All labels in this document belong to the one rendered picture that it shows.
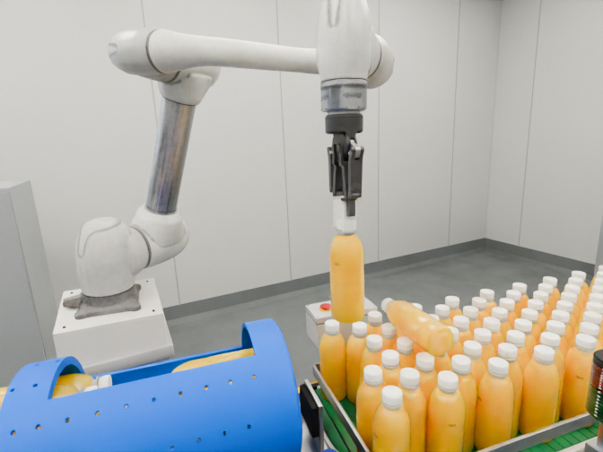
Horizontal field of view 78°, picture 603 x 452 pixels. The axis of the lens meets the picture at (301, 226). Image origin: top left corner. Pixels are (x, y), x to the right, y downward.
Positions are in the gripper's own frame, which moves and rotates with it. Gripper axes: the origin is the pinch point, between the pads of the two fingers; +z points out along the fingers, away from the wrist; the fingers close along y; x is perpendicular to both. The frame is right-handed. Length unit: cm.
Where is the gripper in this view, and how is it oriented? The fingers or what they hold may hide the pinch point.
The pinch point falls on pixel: (345, 214)
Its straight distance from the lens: 78.3
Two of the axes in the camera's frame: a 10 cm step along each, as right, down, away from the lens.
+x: 9.6, -0.9, 2.8
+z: 0.3, 9.8, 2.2
